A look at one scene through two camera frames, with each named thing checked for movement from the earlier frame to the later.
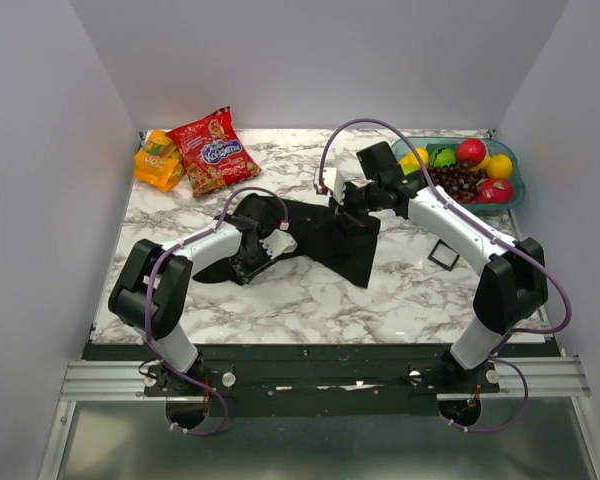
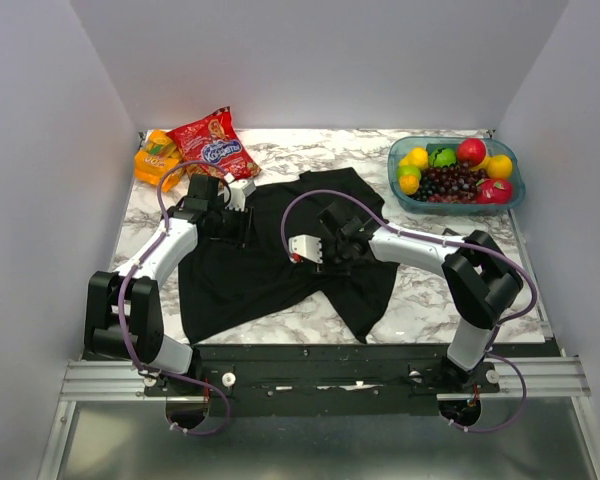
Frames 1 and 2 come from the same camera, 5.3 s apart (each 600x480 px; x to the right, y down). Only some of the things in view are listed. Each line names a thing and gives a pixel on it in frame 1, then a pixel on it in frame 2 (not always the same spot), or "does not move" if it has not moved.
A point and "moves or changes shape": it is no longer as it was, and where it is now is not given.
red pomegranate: [493, 191] does not move
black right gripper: [353, 220] → [326, 263]
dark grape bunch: [460, 180] does not move
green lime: [442, 157] does not move
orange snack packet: [158, 162] does not move
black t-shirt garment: [339, 245] moves or changes shape
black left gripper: [247, 274] → [242, 236]
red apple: [471, 151] does not move
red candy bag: [214, 153] does not move
